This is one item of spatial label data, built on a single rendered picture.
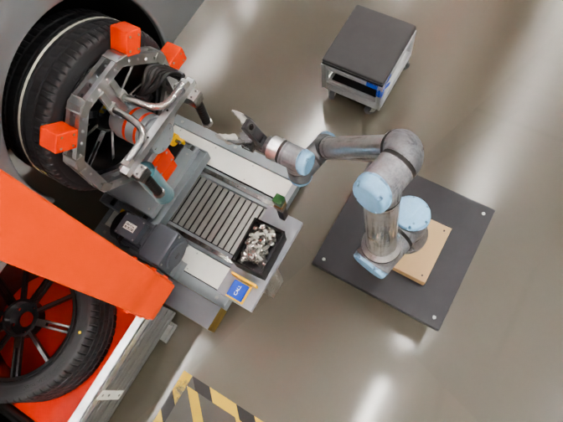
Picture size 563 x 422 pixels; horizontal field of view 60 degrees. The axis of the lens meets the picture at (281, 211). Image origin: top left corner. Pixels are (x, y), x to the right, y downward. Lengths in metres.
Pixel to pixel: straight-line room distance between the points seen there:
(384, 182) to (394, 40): 1.45
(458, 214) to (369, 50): 0.95
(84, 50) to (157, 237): 0.86
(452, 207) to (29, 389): 1.91
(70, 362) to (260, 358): 0.84
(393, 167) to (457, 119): 1.55
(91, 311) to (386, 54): 1.83
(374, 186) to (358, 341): 1.22
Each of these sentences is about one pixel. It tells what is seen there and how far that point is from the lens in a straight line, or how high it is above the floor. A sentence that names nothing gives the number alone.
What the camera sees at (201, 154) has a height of 0.15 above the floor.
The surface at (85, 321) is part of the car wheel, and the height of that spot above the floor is 0.50.
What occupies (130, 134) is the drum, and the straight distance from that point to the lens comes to 1.89.
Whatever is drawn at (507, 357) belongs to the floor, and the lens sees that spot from 2.53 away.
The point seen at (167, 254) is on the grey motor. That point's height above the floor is 0.39.
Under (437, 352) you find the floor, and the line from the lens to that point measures 2.46.
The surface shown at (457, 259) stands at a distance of 2.24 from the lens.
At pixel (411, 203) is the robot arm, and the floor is 0.61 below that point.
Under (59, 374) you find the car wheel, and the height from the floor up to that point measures 0.50.
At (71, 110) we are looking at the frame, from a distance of 1.77.
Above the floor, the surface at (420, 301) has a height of 0.30.
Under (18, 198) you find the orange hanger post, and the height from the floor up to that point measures 1.53.
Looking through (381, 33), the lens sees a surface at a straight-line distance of 2.71.
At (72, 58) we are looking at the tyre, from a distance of 1.79.
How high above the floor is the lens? 2.40
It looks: 69 degrees down
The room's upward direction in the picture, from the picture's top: 17 degrees counter-clockwise
